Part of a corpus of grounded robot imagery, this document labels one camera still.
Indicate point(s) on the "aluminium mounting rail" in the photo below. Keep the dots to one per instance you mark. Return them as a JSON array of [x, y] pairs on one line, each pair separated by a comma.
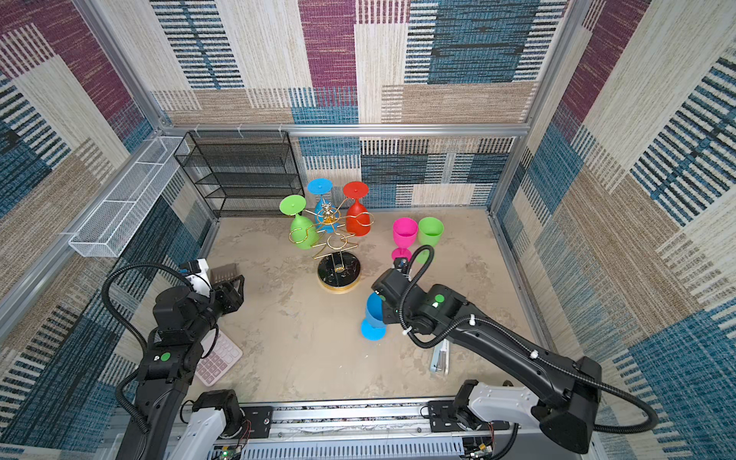
[[349, 429]]

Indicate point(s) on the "red wine glass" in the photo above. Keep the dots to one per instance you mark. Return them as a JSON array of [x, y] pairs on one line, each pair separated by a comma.
[[358, 220]]

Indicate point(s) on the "blue wine glass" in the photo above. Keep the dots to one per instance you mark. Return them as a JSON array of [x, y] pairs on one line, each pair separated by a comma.
[[326, 215], [372, 327]]

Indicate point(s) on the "blue back wine glass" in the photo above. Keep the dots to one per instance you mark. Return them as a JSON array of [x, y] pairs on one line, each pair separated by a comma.
[[326, 215]]

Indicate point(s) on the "green wine glass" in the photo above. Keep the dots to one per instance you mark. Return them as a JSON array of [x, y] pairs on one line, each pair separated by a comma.
[[303, 233], [431, 231]]

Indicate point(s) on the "gold wine glass rack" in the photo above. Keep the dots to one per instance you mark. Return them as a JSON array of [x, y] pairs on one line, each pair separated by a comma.
[[338, 268]]

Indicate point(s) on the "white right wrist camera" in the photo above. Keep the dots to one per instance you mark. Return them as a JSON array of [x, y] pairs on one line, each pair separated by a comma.
[[401, 264]]

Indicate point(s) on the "blue front wine glass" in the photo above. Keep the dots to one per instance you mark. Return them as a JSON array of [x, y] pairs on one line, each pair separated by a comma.
[[372, 327]]

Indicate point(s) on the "green front wine glass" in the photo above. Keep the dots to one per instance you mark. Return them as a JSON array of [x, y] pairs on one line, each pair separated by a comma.
[[431, 231]]

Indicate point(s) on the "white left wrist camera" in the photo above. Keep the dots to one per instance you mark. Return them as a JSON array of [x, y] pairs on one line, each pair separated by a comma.
[[196, 272]]

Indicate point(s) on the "silver stapler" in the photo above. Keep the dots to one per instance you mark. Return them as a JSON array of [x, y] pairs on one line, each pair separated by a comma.
[[440, 362]]

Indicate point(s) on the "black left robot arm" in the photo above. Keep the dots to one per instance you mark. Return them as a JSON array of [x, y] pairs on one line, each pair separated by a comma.
[[154, 392]]

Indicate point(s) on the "white mesh wall basket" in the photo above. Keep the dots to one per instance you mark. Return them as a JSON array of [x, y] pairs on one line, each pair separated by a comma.
[[111, 226]]

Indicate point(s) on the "green back wine glass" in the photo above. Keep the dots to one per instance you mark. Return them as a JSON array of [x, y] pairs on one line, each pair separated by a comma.
[[303, 233]]

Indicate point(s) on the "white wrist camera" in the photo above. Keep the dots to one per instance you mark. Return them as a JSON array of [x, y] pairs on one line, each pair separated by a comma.
[[196, 272], [401, 264]]

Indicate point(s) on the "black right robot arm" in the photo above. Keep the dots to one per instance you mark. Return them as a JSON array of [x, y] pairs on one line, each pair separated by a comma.
[[561, 395]]

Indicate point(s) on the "pink wine glass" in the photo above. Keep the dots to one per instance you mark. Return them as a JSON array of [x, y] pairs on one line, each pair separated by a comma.
[[405, 231]]

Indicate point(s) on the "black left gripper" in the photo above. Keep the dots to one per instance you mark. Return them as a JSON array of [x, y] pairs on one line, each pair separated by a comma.
[[229, 299]]

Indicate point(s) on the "black wire shelf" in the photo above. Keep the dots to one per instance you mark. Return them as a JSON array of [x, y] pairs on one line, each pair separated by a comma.
[[241, 173]]

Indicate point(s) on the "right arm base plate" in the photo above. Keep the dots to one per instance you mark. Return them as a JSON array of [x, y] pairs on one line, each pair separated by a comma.
[[447, 416]]

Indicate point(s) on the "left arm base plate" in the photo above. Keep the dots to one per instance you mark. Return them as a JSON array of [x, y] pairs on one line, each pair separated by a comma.
[[256, 422]]

